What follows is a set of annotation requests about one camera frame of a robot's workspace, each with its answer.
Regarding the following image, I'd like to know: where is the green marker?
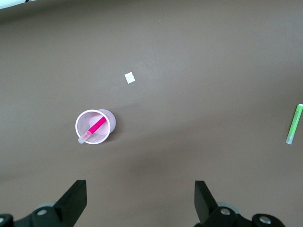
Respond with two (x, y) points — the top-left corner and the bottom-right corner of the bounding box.
(285, 103), (303, 145)

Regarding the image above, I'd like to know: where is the pink marker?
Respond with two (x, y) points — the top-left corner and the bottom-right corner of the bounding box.
(78, 117), (107, 144)

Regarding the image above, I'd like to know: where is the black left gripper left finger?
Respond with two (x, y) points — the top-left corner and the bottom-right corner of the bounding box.
(0, 180), (88, 227)

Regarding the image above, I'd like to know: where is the small square tape patch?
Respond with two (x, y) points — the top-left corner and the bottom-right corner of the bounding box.
(125, 71), (136, 84)

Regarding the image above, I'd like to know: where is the light pink plastic cup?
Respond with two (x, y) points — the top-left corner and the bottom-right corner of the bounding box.
(75, 109), (116, 145)

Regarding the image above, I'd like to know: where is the brown paper table cover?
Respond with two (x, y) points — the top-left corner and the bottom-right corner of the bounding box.
(0, 0), (303, 227)

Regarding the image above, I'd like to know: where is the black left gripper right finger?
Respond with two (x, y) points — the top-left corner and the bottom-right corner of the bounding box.
(194, 180), (284, 227)

